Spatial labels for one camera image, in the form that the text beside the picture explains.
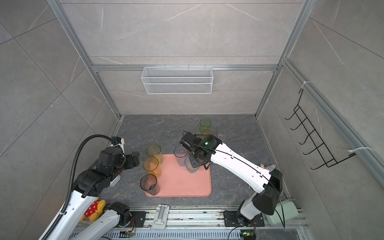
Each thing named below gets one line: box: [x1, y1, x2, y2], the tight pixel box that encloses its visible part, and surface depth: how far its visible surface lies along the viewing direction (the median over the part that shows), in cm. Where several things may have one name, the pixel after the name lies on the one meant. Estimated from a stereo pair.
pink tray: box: [145, 154, 212, 198], surface depth 85 cm
